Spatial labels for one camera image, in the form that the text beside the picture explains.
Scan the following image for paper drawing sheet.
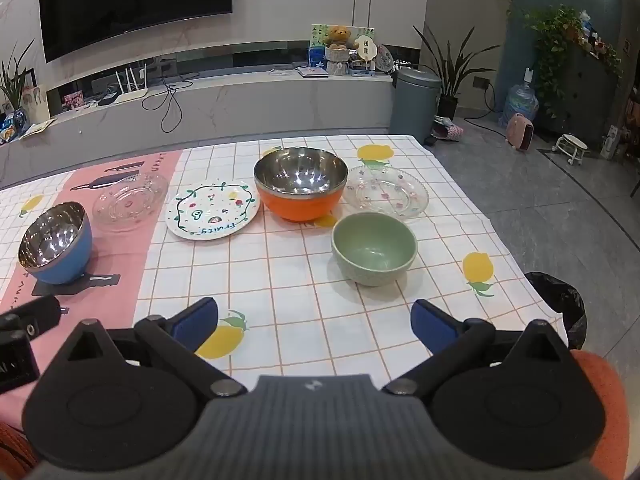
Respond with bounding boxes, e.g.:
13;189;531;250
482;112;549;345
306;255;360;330
20;85;51;123

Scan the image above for white paddle sign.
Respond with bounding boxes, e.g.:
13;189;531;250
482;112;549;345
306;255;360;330
356;37;378;73

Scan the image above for small potted grass plant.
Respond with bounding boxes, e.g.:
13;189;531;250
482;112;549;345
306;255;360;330
0;40;36;111

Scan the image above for white painted fruit plate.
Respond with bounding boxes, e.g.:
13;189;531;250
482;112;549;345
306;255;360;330
165;180;260;241

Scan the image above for white wheeled stool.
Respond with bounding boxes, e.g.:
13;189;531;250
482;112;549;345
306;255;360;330
552;132;591;167

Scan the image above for pink space heater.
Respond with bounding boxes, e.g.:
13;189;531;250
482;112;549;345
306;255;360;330
506;112;536;152

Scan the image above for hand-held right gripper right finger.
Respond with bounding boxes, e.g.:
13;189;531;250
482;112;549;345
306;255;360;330
381;299;576;397

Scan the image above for grey long television cabinet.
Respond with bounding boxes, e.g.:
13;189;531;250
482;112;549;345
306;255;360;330
0;67;396;188

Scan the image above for black plastic bag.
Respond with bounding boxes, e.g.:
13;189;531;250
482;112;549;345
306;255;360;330
522;271;587;351

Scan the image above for pink bottle-print table runner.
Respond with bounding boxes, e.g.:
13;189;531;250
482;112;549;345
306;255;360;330
0;149;182;431

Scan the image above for blue water bottle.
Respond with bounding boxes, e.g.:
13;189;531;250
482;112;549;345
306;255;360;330
497;67;540;128

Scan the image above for orange steel bowl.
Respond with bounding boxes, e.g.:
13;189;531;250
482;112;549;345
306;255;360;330
253;146;349;222

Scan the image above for white router with antennas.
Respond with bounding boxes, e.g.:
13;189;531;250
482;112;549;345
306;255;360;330
114;62;151;106

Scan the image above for grey side cabinet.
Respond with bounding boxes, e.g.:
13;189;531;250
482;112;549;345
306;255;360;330
547;35;631;136

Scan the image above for clear glass flower plate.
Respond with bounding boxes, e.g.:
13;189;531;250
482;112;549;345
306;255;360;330
91;172;169;233
345;164;430;221

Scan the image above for white upright appliance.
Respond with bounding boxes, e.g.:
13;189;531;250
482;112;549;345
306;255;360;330
600;125;626;161

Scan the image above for green ceramic bowl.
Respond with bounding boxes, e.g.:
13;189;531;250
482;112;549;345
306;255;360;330
331;211;418;287

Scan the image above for green ivy plant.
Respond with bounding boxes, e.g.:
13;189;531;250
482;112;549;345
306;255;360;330
522;4;623;121

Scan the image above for tall potted leaf plant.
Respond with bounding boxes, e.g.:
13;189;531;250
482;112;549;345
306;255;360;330
412;25;501;121

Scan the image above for painted canvas picture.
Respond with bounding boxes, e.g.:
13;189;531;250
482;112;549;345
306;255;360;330
310;23;376;68

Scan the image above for grey trash bin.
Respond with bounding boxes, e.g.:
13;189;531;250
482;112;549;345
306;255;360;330
389;67;443;146

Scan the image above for patterned slippers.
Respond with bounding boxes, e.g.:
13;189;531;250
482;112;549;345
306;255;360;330
432;116;465;142

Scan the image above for white checked lemon tablecloth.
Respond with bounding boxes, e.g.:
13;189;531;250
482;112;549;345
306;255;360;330
0;134;571;406

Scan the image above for grey woven pot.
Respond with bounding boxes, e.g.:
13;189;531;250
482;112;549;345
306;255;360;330
325;46;351;77

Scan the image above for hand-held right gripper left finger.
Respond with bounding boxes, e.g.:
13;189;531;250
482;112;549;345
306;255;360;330
52;296;249;401

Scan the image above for black cables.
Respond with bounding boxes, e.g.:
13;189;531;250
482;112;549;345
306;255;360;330
141;72;201;133

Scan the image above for black flat television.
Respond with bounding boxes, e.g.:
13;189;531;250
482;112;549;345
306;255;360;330
39;0;234;63

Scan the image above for blue steel bowl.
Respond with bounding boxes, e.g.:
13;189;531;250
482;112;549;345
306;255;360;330
18;201;94;285

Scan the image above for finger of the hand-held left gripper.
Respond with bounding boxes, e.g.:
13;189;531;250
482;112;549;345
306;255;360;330
0;295;64;335

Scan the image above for brown teddy bear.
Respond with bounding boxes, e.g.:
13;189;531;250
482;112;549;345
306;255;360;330
322;25;357;51

